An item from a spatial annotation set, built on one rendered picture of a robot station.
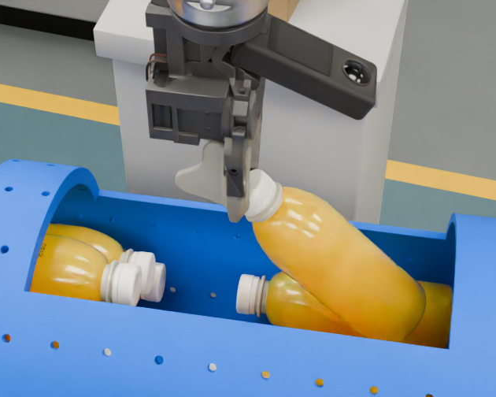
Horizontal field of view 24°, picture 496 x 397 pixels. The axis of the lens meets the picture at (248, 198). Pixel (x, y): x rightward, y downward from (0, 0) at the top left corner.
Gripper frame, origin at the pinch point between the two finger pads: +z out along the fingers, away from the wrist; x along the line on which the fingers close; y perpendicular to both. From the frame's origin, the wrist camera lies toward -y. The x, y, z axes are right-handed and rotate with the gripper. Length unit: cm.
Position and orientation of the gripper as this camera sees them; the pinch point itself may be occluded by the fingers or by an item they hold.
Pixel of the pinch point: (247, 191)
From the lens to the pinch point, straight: 97.1
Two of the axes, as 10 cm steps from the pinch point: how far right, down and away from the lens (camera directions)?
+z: 0.0, 6.7, 7.4
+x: -1.7, 7.3, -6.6
